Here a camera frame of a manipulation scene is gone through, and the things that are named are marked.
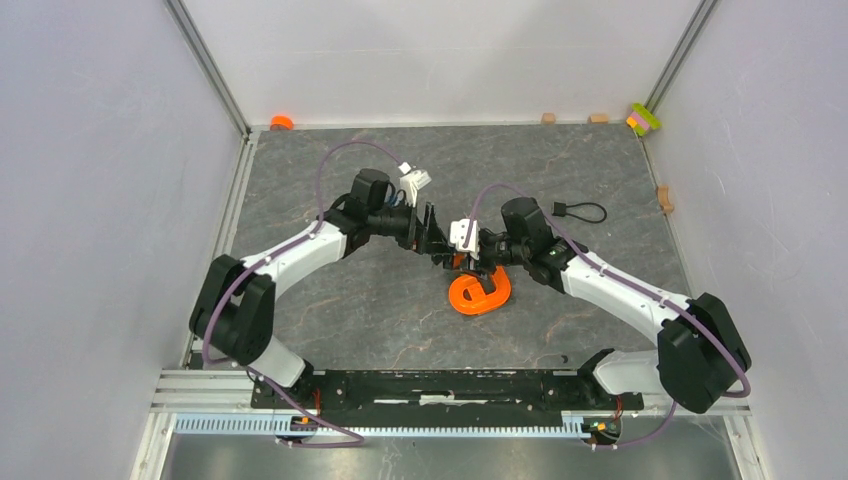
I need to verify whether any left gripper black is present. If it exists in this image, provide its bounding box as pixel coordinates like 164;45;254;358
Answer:
368;197;454;256

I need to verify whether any orange black padlock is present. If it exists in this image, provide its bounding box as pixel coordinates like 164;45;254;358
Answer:
442;252;467;270

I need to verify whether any black cable loop lock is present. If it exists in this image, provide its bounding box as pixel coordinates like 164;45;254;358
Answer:
552;202;608;224

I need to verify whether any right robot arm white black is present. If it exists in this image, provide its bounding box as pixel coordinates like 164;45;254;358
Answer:
449;197;752;414

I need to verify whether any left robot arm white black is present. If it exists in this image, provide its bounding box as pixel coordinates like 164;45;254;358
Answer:
189;169;454;408

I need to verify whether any wooden block right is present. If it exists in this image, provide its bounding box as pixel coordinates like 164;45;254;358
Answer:
588;113;610;124

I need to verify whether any wooden arch piece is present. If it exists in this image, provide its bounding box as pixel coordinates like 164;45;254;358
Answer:
656;185;675;215

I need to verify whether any green pink brick stack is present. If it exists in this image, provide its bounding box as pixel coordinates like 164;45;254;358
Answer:
625;103;662;137

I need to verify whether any orange ring toy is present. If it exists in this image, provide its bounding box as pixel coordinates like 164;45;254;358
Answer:
448;267;512;316

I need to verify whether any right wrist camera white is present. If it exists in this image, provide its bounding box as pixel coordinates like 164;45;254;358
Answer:
449;218;479;260

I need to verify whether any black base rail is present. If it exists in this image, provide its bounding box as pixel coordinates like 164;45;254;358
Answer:
287;369;644;428

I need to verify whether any orange cap at wall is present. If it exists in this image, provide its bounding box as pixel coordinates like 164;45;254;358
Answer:
269;115;294;131

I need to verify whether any white toothed cable duct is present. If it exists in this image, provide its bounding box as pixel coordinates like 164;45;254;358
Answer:
173;413;588;439

